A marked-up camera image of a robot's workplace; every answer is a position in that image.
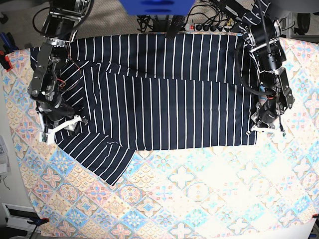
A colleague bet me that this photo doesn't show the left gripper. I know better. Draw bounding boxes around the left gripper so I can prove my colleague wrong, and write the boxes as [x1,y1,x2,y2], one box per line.
[250,99,283,128]

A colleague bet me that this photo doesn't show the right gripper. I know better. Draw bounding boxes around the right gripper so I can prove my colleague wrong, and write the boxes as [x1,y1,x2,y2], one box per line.
[36,98,89,133]

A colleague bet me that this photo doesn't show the navy white striped T-shirt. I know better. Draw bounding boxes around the navy white striped T-shirt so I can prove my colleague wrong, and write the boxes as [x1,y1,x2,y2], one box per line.
[53,34,258,185]

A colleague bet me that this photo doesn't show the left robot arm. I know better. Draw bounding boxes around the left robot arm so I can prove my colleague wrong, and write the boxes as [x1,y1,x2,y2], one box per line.
[235,0,295,134]

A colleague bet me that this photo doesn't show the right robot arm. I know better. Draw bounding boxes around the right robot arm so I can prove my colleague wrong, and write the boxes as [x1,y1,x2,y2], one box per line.
[28,0,94,136]

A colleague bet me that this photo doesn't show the patterned pastel tablecloth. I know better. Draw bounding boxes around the patterned pastel tablecloth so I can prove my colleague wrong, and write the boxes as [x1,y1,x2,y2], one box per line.
[0,39,319,239]

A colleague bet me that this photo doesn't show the white equipment box left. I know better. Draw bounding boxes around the white equipment box left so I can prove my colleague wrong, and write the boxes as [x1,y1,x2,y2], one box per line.
[0,136,10,175]

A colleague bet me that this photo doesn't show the red black clamp left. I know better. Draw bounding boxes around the red black clamp left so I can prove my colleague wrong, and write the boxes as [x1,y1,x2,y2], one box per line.
[0,50,12,72]

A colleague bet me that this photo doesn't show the blue orange clamp bottom left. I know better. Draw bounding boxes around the blue orange clamp bottom left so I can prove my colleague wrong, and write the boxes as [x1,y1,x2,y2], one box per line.
[27,217,49,227]

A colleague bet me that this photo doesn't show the white power strip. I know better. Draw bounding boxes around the white power strip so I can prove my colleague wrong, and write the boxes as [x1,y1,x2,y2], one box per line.
[183,23,231,32]

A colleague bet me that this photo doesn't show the white vent panel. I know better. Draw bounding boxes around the white vent panel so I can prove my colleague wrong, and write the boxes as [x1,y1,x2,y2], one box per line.
[2,203,38,232]

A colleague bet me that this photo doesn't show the blue box overhead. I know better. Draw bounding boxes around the blue box overhead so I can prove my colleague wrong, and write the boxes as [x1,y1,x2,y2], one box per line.
[120,0,195,15]

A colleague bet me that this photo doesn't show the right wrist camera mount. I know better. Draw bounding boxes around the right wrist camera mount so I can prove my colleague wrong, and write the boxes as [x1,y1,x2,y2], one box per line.
[39,114,83,145]

